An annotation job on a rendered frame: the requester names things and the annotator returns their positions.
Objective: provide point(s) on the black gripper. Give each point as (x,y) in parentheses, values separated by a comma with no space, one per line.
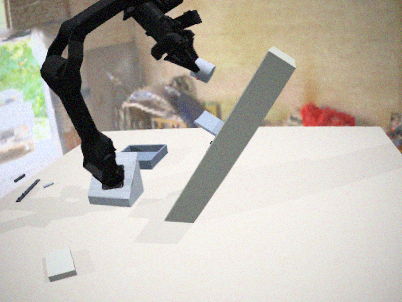
(178,47)

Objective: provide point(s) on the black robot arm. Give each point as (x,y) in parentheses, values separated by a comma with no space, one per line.
(63,75)

